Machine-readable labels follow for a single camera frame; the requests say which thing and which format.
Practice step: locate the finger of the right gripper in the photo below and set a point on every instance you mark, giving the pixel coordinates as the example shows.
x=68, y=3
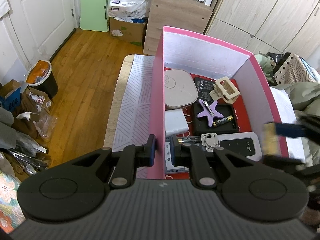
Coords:
x=278, y=161
x=304, y=129

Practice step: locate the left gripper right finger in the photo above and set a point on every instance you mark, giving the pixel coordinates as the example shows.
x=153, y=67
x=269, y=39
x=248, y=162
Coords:
x=195, y=159

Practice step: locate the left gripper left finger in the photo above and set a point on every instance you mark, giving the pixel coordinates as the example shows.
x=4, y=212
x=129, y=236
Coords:
x=127, y=161

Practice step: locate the cream star hair clip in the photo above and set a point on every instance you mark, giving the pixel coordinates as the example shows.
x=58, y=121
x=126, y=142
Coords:
x=270, y=140

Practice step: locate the black rectangular tray case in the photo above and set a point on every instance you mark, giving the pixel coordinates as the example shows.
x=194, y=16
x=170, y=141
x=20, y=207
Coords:
x=225, y=125

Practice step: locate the white charger cube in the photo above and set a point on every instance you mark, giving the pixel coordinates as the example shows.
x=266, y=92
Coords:
x=175, y=122

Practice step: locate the white pocket wifi router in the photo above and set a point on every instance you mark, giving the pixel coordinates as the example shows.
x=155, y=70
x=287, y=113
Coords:
x=246, y=144

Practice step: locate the purple star hair clip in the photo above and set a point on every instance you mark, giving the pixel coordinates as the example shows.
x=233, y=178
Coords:
x=209, y=111

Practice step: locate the black AA battery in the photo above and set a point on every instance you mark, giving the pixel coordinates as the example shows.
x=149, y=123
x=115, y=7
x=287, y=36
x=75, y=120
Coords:
x=222, y=121

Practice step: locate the pink rounded compact case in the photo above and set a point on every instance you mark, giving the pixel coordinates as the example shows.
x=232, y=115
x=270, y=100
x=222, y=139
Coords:
x=179, y=89

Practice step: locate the black phone battery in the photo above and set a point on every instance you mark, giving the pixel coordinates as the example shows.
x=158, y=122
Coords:
x=204, y=87

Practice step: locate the cream claw hair clip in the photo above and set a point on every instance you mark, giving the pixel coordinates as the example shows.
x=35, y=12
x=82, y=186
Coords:
x=224, y=89

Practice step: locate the pink cardboard box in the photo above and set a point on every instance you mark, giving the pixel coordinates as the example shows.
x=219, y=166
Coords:
x=209, y=57

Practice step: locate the white cat-print tablecloth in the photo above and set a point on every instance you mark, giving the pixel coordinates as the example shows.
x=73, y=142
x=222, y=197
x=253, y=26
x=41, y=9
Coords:
x=133, y=121

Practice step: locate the olive green jacket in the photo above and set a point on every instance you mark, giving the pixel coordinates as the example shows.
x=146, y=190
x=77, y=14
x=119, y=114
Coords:
x=304, y=96

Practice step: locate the black white patterned bag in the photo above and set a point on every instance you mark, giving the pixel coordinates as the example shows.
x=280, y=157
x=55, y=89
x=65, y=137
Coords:
x=291, y=68

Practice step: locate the light wood wardrobe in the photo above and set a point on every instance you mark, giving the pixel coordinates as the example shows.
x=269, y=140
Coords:
x=267, y=25

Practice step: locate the brown cardboard box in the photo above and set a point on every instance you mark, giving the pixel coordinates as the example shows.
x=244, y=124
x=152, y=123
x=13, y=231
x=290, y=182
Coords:
x=132, y=32

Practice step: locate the trash bin with orange bag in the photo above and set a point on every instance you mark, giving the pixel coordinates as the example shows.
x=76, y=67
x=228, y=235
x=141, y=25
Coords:
x=40, y=76

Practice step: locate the floral quilt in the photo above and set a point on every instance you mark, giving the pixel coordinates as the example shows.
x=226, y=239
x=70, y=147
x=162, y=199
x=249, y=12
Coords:
x=11, y=215

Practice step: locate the blue small carton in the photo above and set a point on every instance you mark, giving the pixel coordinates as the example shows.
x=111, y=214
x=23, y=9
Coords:
x=10, y=95

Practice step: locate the wooden open shelf unit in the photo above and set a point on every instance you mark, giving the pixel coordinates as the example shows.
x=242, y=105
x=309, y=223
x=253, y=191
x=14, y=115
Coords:
x=185, y=14

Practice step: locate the white plastic paper pack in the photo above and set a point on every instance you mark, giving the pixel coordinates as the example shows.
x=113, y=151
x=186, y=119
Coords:
x=129, y=9

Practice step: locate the green folding table board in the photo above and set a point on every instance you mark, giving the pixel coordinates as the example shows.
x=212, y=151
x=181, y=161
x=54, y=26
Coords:
x=94, y=15

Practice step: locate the white door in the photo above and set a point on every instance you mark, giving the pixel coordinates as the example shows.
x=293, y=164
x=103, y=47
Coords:
x=37, y=28

